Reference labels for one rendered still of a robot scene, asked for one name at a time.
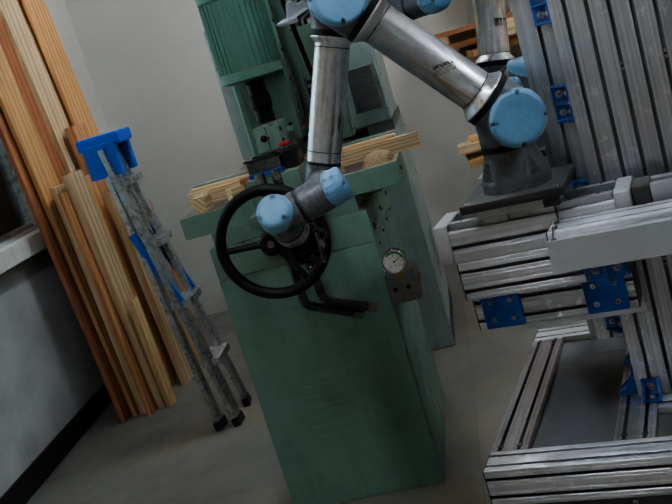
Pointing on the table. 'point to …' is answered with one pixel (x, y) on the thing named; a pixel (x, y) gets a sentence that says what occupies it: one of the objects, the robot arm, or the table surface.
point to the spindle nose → (260, 100)
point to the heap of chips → (377, 158)
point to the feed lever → (301, 50)
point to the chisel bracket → (276, 130)
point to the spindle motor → (240, 39)
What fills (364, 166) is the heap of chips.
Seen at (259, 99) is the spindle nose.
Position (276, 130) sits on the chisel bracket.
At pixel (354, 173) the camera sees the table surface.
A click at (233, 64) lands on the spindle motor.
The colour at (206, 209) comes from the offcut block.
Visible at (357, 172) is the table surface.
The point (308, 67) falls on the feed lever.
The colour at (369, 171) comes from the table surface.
